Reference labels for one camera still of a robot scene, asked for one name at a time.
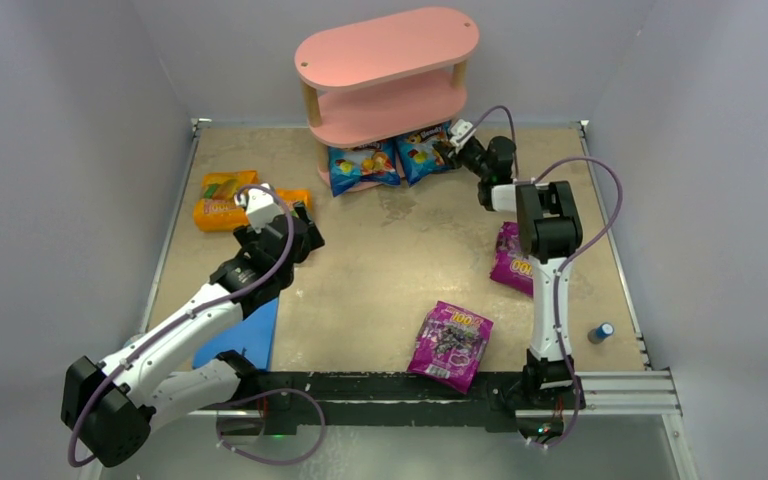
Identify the orange candy bag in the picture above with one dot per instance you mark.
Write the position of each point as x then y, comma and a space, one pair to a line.
216, 209
298, 199

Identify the purple candy bag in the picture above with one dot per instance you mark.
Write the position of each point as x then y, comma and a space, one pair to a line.
449, 346
511, 267

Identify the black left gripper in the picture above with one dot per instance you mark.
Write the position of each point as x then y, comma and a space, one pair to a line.
302, 229

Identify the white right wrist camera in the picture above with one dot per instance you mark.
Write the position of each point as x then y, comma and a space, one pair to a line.
460, 132

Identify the orange candy bag near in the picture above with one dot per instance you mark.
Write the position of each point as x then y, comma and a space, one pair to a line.
298, 199

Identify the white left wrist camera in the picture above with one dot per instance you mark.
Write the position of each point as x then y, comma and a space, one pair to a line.
260, 205

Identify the pink three-tier shelf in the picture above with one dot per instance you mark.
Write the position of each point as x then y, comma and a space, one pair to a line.
383, 77

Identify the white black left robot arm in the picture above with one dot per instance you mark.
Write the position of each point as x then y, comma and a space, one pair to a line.
111, 406

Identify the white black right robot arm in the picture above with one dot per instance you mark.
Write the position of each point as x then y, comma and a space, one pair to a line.
550, 233

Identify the blue foam pad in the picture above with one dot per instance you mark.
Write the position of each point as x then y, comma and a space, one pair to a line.
253, 338

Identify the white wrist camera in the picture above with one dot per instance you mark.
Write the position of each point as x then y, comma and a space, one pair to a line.
260, 205
460, 132

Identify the small blue bottle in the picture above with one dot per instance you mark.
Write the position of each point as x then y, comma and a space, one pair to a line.
600, 333

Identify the blue candy bag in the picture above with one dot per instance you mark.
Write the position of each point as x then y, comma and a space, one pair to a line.
373, 163
417, 155

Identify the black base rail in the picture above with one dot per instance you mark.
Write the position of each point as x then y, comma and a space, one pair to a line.
398, 399

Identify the orange candy bag far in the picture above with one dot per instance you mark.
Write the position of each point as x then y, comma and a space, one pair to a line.
216, 209

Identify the purple candy bag front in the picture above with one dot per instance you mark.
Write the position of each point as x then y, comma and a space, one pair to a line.
449, 346

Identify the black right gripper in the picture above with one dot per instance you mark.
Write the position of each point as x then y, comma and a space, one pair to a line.
450, 151

